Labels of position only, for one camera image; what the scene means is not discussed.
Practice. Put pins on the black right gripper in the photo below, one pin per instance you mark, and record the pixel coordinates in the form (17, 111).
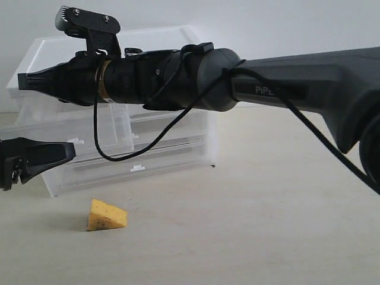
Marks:
(131, 80)

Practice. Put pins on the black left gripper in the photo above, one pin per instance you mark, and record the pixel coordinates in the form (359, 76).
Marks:
(22, 159)

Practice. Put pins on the yellow cheese wedge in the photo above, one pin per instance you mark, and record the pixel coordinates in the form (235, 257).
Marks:
(103, 216)

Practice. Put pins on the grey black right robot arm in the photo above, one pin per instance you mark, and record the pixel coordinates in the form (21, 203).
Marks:
(334, 94)

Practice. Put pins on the white translucent plastic drawer cabinet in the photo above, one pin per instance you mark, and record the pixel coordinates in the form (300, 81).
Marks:
(122, 129)

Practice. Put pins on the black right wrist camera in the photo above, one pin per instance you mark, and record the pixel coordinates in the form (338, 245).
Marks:
(98, 30)

